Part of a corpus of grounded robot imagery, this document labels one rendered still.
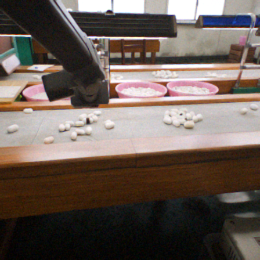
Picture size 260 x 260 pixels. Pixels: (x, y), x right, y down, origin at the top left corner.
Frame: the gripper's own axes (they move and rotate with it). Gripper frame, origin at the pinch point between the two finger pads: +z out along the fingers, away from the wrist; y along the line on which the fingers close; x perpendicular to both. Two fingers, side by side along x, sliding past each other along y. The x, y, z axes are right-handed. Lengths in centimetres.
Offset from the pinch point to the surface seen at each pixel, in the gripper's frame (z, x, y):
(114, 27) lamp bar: -1.6, -25.2, -9.2
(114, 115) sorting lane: 22.6, -2.4, -9.2
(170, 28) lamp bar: -1.1, -25.0, -28.5
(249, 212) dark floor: 76, 51, -94
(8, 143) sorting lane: 7.4, 9.3, 25.7
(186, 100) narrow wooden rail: 28, -9, -43
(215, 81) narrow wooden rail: 55, -29, -75
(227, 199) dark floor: 86, 44, -87
